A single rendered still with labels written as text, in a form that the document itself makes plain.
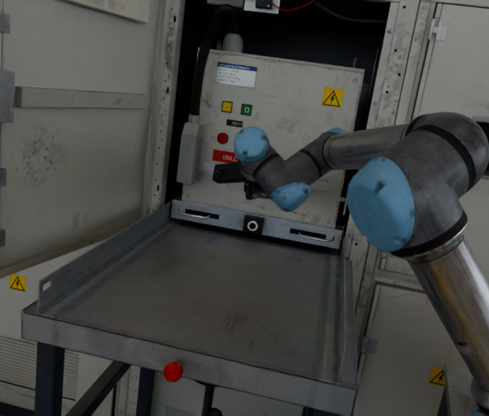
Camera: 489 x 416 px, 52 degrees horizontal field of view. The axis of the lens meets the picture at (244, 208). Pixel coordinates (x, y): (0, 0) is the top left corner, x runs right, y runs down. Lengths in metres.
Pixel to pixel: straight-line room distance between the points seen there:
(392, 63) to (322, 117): 0.24
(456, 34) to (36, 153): 1.07
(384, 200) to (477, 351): 0.28
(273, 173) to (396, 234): 0.42
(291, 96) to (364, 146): 0.60
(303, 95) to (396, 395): 0.95
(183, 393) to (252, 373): 0.92
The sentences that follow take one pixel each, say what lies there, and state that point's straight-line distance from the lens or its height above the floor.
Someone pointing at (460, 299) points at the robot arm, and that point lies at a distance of 0.76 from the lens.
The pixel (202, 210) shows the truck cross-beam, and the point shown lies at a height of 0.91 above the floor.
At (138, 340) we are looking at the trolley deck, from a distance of 0.94.
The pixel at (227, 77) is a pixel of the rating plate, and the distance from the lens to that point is 1.53.
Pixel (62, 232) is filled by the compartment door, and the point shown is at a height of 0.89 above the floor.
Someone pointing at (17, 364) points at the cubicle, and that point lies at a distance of 2.03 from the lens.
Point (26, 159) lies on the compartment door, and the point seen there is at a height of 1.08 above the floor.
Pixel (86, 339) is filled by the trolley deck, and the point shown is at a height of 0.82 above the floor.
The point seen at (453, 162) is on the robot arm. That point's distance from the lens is 0.71.
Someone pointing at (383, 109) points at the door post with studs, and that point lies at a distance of 1.45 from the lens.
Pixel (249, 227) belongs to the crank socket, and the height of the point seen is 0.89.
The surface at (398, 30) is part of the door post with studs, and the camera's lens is 1.46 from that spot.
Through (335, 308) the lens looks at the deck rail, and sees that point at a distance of 1.16.
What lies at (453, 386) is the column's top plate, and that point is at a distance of 1.21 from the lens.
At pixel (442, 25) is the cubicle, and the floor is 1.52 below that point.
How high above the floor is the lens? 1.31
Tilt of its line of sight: 14 degrees down
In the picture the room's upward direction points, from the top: 8 degrees clockwise
